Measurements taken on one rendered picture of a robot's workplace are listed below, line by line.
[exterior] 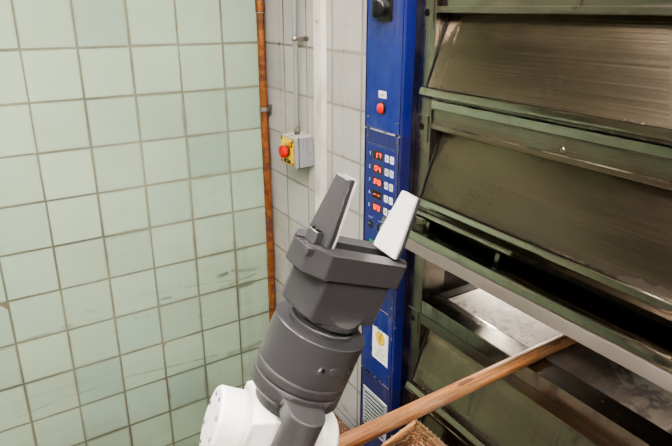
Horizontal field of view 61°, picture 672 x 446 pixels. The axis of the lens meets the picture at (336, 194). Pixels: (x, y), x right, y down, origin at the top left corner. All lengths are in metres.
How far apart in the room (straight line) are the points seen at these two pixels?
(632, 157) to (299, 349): 0.71
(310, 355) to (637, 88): 0.72
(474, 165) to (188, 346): 1.43
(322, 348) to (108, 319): 1.72
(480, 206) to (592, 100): 0.34
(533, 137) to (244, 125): 1.21
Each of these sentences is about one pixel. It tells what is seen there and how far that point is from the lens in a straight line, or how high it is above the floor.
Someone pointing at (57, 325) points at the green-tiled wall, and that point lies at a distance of 2.15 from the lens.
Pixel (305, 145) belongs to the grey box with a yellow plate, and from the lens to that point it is 1.82.
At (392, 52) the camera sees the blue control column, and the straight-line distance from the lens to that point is 1.41.
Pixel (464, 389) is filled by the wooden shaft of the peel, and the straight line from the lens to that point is 1.19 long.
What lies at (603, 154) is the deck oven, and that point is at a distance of 1.08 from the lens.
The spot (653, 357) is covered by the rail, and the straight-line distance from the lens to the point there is 0.95.
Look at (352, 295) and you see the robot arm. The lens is 0.50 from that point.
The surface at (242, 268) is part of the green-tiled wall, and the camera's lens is 2.26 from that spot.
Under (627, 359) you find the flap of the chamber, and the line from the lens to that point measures 0.97.
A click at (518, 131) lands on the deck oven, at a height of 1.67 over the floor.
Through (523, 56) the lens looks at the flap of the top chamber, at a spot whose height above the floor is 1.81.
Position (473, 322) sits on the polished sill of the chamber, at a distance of 1.44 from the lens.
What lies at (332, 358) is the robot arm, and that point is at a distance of 0.51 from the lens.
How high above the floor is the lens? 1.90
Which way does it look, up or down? 18 degrees down
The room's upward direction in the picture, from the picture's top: straight up
